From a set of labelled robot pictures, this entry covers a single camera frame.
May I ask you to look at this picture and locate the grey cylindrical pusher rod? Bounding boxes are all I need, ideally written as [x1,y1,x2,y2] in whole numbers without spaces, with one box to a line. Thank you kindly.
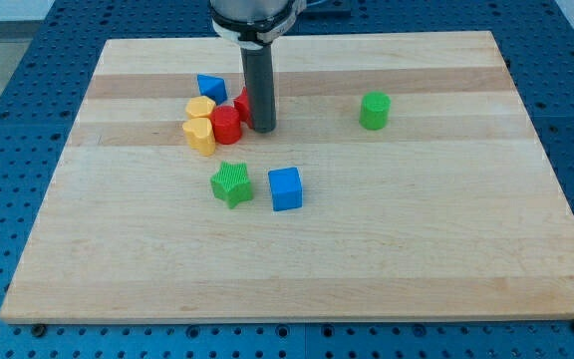
[241,45,276,134]

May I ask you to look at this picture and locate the red star block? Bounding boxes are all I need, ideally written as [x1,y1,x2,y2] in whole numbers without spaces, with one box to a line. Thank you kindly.
[233,87,253,129]

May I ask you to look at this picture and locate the green star block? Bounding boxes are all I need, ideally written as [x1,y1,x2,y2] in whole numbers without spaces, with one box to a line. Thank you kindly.
[210,162,253,209]

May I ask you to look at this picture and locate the blue triangle block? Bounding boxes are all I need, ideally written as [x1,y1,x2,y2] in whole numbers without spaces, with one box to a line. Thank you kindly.
[197,74,228,105]

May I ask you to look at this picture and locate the red cylinder block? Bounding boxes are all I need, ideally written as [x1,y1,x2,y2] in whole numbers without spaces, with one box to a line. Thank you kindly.
[210,106,242,145]

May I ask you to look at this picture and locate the yellow pentagon block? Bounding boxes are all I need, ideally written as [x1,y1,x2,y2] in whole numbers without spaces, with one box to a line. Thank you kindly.
[185,96,216,119]

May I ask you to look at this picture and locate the yellow heart block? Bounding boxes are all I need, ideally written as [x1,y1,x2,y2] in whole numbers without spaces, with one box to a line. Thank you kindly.
[182,118,216,157]

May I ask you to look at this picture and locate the blue cube block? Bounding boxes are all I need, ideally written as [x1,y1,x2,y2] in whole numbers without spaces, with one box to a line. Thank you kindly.
[268,167,303,211]

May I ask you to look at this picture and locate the green cylinder block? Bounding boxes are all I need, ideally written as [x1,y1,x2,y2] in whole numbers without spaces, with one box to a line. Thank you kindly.
[359,92,392,131]

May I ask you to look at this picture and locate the light wooden board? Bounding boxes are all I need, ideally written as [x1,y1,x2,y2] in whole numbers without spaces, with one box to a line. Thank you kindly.
[0,31,574,324]

